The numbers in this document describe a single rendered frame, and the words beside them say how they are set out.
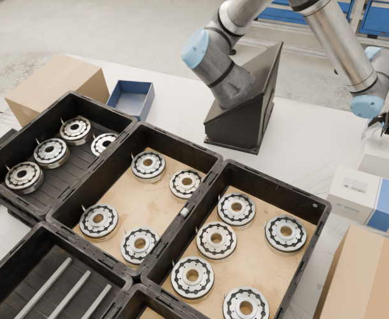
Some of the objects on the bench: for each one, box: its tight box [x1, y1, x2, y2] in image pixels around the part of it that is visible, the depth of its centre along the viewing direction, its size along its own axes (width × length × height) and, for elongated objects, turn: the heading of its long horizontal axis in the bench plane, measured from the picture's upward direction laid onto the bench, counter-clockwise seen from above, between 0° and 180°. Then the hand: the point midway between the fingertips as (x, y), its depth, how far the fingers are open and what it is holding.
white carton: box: [357, 118, 389, 180], centre depth 122 cm, size 20×12×9 cm, turn 161°
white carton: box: [325, 165, 389, 234], centre depth 110 cm, size 20×12×9 cm, turn 66°
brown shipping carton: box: [312, 224, 389, 319], centre depth 86 cm, size 30×22×16 cm
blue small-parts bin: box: [106, 80, 155, 122], centre depth 145 cm, size 20×15×7 cm
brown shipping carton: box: [4, 54, 110, 127], centre depth 142 cm, size 30×22×16 cm
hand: (384, 141), depth 121 cm, fingers closed on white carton, 14 cm apart
